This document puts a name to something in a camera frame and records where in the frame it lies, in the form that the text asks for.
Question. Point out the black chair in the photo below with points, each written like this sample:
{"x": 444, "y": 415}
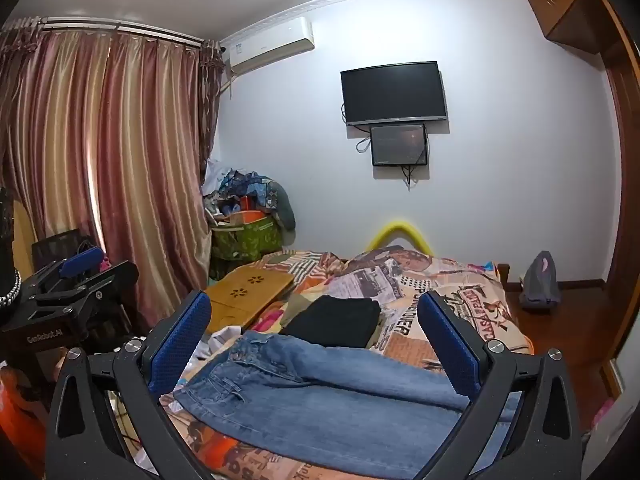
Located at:
{"x": 52, "y": 247}

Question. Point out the small black wall monitor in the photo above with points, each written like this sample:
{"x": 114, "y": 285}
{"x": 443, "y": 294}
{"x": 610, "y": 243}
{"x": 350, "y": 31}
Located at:
{"x": 398, "y": 144}

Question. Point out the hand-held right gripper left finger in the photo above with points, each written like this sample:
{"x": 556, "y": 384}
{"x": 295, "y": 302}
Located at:
{"x": 180, "y": 342}

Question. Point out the orange plastic object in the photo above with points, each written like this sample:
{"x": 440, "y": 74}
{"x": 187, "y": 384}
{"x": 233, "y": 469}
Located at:
{"x": 17, "y": 420}

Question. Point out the large black wall television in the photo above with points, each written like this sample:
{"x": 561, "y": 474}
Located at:
{"x": 392, "y": 92}

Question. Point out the wooden overhead cabinet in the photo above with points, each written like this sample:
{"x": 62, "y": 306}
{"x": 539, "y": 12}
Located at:
{"x": 560, "y": 0}

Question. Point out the blue denim jeans pants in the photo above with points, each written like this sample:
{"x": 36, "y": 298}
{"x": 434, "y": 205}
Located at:
{"x": 325, "y": 400}

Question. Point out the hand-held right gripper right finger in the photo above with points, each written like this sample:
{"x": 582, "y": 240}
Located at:
{"x": 450, "y": 347}

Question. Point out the white air conditioner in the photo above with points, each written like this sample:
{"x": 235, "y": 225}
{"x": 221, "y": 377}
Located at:
{"x": 270, "y": 47}

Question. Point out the grey backpack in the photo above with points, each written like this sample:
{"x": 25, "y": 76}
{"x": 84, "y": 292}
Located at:
{"x": 540, "y": 282}

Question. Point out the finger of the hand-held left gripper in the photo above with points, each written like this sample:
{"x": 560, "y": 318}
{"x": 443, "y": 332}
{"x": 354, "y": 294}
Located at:
{"x": 107, "y": 280}
{"x": 80, "y": 261}

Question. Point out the curtain rail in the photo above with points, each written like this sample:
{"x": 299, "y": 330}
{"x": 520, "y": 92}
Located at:
{"x": 125, "y": 27}

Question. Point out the printed blanket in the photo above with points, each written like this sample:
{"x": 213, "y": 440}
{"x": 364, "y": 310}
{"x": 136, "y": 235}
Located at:
{"x": 350, "y": 275}

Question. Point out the striped pink curtain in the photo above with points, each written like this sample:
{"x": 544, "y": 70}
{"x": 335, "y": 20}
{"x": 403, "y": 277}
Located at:
{"x": 125, "y": 160}

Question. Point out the white crumpled cloth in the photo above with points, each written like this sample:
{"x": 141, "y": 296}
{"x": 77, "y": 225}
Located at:
{"x": 222, "y": 340}

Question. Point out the black folded pants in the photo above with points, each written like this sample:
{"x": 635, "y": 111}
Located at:
{"x": 332, "y": 320}

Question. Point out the pile of clothes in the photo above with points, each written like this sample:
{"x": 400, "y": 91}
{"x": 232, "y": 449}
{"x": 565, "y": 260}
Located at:
{"x": 250, "y": 187}

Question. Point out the wooden lap desk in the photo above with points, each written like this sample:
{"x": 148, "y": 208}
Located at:
{"x": 247, "y": 292}

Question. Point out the wooden wardrobe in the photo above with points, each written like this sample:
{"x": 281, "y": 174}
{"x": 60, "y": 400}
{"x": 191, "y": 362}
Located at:
{"x": 625, "y": 135}

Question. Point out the white pink printed panel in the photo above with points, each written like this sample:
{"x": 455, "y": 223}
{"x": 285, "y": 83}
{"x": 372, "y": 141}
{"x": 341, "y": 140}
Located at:
{"x": 617, "y": 410}

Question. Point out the green storage bag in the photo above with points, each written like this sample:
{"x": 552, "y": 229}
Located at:
{"x": 245, "y": 245}

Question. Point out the black studded dark cloth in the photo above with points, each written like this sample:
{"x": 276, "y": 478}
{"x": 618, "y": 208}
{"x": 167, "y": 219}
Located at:
{"x": 6, "y": 250}

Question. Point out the wooden bed frame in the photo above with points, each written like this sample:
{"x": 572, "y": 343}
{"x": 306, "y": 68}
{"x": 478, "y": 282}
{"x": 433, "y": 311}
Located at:
{"x": 502, "y": 272}

